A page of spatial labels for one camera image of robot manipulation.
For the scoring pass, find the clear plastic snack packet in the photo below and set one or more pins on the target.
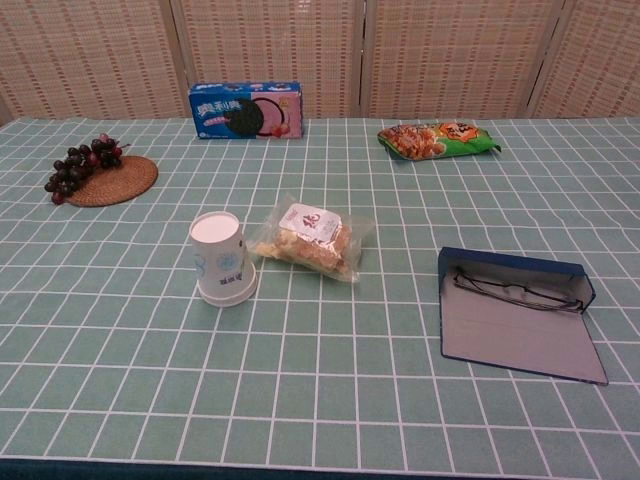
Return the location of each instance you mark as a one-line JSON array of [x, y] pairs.
[[310, 240]]

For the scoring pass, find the green checkered tablecloth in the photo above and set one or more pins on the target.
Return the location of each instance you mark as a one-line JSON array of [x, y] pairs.
[[320, 390]]

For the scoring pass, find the green snack bag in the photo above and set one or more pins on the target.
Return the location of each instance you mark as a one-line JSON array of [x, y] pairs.
[[435, 141]]

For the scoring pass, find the blue Oreo cookie box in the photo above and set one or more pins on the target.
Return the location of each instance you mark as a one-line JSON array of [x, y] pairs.
[[225, 114]]

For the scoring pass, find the round woven brown coaster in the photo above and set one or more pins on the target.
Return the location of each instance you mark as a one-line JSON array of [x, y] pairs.
[[122, 182]]

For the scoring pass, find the open blue glasses case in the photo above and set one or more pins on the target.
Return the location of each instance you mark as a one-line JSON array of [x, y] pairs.
[[515, 335]]

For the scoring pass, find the bamboo folding screen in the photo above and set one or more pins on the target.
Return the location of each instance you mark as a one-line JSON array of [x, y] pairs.
[[450, 55]]

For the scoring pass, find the dark purple grape bunch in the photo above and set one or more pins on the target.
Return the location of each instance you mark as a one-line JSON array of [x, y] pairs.
[[75, 167]]

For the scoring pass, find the black thin-frame eyeglasses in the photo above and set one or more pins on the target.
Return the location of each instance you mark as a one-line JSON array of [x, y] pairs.
[[520, 295]]

